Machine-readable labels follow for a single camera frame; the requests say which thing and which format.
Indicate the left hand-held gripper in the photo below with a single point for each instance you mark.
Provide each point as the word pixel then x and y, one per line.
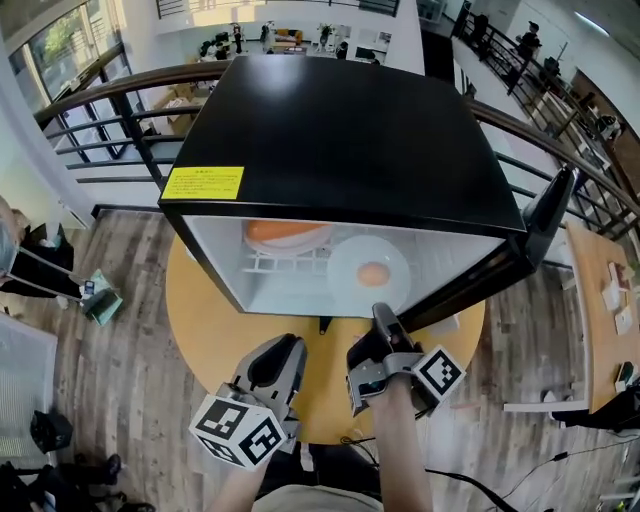
pixel 235 425

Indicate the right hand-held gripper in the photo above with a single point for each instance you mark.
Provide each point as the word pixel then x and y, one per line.
pixel 440 372

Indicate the white plate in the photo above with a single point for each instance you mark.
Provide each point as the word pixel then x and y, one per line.
pixel 285 248
pixel 350 250

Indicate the black mini fridge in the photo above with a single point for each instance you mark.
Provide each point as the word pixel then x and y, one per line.
pixel 325 140

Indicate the person's left forearm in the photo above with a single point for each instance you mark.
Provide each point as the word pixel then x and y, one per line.
pixel 240 490

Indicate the person's right forearm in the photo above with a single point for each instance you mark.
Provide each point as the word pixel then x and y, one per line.
pixel 400 450

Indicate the round wooden table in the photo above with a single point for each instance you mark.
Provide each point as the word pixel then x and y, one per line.
pixel 200 325

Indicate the person's dark trousered legs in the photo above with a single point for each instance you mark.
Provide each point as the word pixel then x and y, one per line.
pixel 335 470

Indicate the person's beige shirt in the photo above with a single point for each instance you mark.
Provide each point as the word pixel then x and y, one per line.
pixel 320 502

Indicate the teal and white bag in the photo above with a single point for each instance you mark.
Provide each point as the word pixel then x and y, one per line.
pixel 102 300

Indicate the rectangular wooden desk white legs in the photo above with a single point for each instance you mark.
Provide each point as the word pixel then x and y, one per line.
pixel 600 340

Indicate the black bag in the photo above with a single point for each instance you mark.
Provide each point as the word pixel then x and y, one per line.
pixel 50 431

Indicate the plain white flat box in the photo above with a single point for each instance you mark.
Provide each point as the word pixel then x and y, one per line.
pixel 615 296

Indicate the white box dark print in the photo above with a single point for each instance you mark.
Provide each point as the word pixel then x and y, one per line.
pixel 625 319

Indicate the red and white flat box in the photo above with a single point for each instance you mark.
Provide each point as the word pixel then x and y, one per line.
pixel 622 274

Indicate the white-framed glass partition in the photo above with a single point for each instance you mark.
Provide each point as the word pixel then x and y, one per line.
pixel 25 380

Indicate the wood-topped black metal railing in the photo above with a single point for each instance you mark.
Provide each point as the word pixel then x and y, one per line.
pixel 125 115

